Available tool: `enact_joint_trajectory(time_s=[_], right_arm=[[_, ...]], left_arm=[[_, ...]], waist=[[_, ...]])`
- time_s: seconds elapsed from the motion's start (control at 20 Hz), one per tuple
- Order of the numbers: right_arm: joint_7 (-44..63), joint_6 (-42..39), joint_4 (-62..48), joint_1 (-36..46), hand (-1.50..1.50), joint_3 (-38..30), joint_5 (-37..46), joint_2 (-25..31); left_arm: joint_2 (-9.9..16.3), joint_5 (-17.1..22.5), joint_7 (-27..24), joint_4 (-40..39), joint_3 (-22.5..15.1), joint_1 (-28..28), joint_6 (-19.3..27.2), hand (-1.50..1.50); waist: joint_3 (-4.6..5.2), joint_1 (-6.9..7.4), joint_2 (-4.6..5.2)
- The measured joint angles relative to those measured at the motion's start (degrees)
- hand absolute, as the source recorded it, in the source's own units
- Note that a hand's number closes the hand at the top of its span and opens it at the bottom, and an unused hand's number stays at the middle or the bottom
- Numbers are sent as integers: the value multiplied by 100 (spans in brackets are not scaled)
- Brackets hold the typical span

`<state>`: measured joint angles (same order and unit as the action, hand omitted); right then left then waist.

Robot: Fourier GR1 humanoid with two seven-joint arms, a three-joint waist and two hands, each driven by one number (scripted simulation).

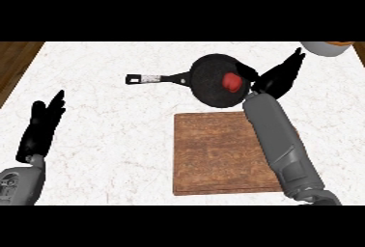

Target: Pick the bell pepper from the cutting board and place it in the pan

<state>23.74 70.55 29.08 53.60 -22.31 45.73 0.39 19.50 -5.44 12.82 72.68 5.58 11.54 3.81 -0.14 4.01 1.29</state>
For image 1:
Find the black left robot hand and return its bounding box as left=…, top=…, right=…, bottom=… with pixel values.
left=14, top=89, right=66, bottom=164

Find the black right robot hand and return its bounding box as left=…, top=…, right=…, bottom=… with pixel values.
left=233, top=46, right=305, bottom=100

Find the red bell pepper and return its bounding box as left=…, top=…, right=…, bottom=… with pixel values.
left=221, top=72, right=243, bottom=94

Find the black frying pan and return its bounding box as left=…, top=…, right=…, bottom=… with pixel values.
left=124, top=53, right=252, bottom=109

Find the brown wooden cutting board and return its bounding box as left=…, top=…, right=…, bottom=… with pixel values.
left=171, top=111, right=301, bottom=197

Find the grey pot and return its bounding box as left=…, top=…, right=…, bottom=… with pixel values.
left=299, top=41, right=356, bottom=58

